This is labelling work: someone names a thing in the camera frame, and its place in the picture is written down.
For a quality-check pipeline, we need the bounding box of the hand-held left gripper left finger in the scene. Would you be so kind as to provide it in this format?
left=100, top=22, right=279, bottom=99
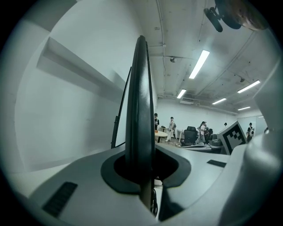
left=10, top=149, right=160, bottom=226

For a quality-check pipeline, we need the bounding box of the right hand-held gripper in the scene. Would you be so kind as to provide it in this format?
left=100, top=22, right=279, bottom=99
left=209, top=121, right=247, bottom=155

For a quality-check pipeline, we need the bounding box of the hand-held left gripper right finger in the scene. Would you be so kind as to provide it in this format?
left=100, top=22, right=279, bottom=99
left=152, top=143, right=232, bottom=223

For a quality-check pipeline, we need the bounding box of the white table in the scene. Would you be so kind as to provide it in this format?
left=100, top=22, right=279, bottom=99
left=180, top=143, right=223, bottom=154

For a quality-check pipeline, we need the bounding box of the black office chair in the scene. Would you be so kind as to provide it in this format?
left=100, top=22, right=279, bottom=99
left=184, top=126, right=199, bottom=146

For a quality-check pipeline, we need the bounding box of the round wooden table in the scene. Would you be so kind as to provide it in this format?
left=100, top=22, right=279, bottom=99
left=154, top=130, right=168, bottom=143

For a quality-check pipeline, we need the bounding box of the person's head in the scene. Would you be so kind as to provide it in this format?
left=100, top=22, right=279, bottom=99
left=234, top=0, right=269, bottom=31

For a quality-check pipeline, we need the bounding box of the black head-worn camera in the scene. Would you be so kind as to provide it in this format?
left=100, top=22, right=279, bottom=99
left=203, top=0, right=244, bottom=33

